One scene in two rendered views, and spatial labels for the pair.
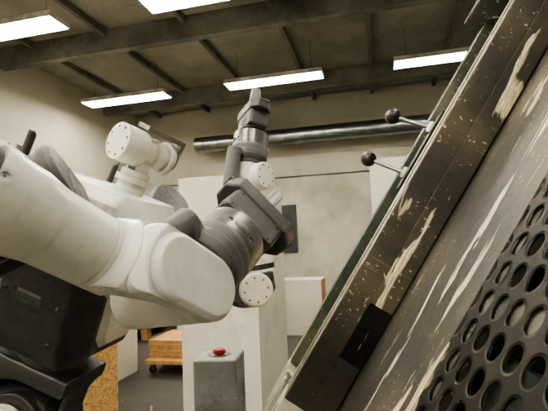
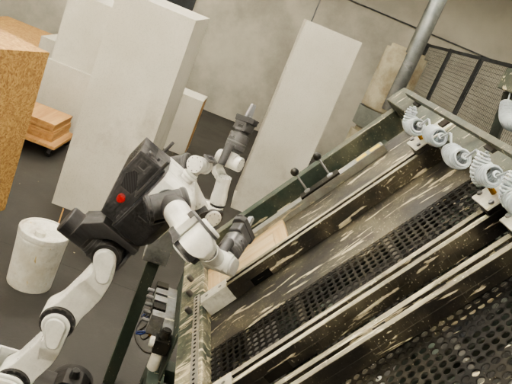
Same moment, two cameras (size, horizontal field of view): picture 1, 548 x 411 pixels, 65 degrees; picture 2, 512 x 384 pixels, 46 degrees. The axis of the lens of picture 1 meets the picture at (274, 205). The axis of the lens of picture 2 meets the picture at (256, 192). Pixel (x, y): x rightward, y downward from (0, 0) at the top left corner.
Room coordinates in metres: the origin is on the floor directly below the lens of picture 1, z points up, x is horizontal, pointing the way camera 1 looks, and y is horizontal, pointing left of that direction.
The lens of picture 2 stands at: (-1.39, 0.68, 2.05)
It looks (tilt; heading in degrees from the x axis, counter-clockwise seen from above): 17 degrees down; 342
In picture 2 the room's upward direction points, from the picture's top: 23 degrees clockwise
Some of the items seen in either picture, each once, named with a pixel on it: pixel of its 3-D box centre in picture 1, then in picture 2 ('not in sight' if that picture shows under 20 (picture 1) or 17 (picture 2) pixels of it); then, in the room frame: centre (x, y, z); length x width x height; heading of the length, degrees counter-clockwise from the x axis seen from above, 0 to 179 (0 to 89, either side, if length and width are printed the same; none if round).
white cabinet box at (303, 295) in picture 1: (302, 305); (174, 116); (5.98, -0.34, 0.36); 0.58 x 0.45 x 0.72; 76
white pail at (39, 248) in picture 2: not in sight; (40, 248); (2.03, 0.70, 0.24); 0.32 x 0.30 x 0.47; 166
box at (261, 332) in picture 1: (238, 287); (133, 107); (3.62, 0.33, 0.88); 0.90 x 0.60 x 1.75; 166
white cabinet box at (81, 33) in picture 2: not in sight; (98, 34); (5.46, 0.79, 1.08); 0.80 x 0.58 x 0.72; 166
